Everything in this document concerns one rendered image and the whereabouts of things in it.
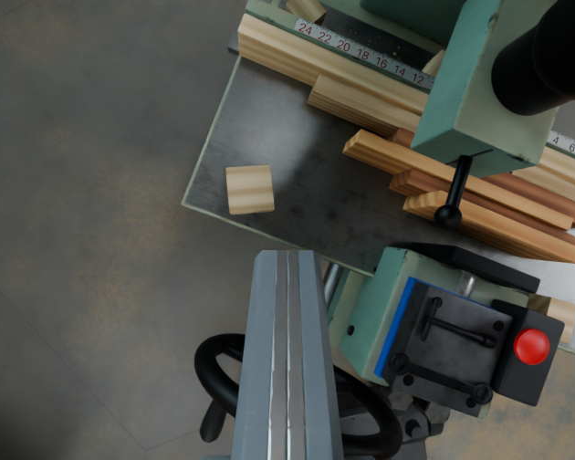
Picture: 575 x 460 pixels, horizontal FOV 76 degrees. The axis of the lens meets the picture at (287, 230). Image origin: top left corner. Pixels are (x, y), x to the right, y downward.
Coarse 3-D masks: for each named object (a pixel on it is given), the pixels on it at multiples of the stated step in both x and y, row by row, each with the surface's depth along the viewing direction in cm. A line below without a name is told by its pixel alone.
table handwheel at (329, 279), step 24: (336, 264) 49; (216, 336) 54; (240, 336) 58; (240, 360) 53; (216, 384) 40; (336, 384) 55; (360, 384) 57; (384, 408) 51; (384, 432) 43; (384, 456) 39
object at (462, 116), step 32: (480, 0) 28; (512, 0) 25; (544, 0) 26; (480, 32) 26; (512, 32) 25; (448, 64) 30; (480, 64) 25; (448, 96) 28; (480, 96) 25; (448, 128) 26; (480, 128) 25; (512, 128) 25; (544, 128) 26; (448, 160) 31; (480, 160) 28; (512, 160) 26
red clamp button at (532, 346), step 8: (528, 328) 31; (520, 336) 31; (528, 336) 31; (536, 336) 31; (544, 336) 31; (520, 344) 31; (528, 344) 31; (536, 344) 31; (544, 344) 31; (520, 352) 31; (528, 352) 31; (536, 352) 31; (544, 352) 31; (520, 360) 31; (528, 360) 31; (536, 360) 31
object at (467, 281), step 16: (432, 256) 36; (448, 256) 33; (464, 256) 33; (480, 256) 33; (464, 272) 37; (480, 272) 33; (496, 272) 33; (512, 272) 34; (464, 288) 37; (528, 288) 34
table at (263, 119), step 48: (240, 96) 40; (288, 96) 41; (240, 144) 40; (288, 144) 41; (336, 144) 41; (192, 192) 40; (288, 192) 41; (336, 192) 41; (384, 192) 42; (288, 240) 41; (336, 240) 41; (384, 240) 42; (432, 240) 43; (336, 288) 47; (336, 336) 45
